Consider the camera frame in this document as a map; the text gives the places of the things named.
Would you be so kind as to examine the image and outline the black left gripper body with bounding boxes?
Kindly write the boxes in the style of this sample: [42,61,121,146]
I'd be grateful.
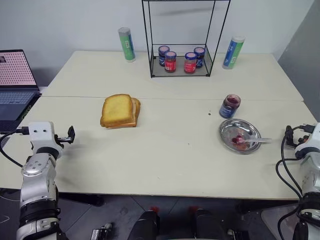
[53,134,72,146]

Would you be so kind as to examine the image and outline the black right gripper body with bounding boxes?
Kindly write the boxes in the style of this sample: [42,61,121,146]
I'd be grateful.
[290,131,311,149]

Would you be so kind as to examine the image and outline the toasted bread slice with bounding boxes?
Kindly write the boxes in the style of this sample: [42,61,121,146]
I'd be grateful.
[100,97,142,130]
[100,93,133,128]

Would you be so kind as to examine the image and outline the red-pink food scraps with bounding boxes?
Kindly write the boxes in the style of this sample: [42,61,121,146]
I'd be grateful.
[231,134,251,151]

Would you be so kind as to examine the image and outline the open blue label jam jar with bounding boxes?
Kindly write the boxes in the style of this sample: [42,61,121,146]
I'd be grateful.
[219,93,242,120]

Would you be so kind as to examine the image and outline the blue label closed jam jar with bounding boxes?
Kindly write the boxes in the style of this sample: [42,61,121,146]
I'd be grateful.
[193,46,206,69]
[158,45,171,67]

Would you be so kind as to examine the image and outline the red label closed jam jar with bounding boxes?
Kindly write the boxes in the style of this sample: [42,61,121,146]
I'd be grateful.
[183,51,197,75]
[164,51,178,74]

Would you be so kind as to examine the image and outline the metal spoon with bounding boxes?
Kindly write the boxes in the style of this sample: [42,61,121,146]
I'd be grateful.
[231,137,273,146]

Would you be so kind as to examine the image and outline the round metal plate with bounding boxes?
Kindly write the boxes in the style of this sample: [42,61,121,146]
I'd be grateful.
[218,118,262,154]

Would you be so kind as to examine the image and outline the open black laptop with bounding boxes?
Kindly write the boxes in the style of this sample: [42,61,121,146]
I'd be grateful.
[0,49,43,134]

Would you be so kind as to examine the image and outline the grey partition panel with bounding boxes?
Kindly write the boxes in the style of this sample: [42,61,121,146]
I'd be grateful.
[276,0,320,102]

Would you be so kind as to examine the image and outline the blue green label cylinder canister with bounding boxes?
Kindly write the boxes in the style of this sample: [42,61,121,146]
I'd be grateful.
[222,36,245,71]

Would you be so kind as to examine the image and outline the dark rounded shape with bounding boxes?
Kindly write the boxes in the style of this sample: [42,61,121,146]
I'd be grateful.
[129,209,161,240]
[193,207,224,240]

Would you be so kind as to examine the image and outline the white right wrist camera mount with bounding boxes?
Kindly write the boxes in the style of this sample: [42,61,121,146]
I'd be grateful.
[294,121,320,159]

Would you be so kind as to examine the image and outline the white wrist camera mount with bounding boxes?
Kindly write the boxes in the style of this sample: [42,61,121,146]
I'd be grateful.
[294,121,320,159]
[27,121,57,151]

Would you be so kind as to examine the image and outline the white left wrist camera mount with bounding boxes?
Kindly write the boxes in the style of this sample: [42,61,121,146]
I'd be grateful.
[27,121,57,151]

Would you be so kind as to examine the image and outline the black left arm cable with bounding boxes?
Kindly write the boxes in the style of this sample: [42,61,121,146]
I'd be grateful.
[0,126,30,169]

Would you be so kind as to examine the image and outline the black wire frame rack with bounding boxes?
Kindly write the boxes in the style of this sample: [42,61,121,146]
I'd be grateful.
[141,0,231,79]

